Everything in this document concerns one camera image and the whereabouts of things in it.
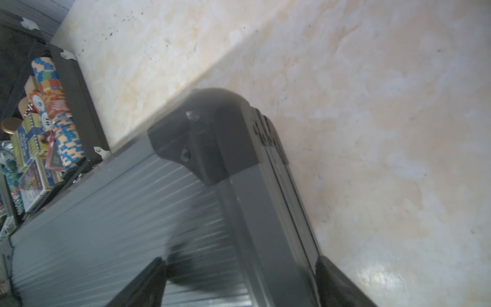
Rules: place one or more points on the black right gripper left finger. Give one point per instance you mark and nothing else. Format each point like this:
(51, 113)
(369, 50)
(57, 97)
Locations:
(146, 289)

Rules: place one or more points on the large dark grey poker case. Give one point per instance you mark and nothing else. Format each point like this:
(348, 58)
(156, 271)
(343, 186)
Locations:
(207, 189)

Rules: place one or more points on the medium black poker case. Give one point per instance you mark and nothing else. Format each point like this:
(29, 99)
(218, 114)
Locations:
(50, 131)

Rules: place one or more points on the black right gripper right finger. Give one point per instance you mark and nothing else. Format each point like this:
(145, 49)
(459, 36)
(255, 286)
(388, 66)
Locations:
(335, 288)

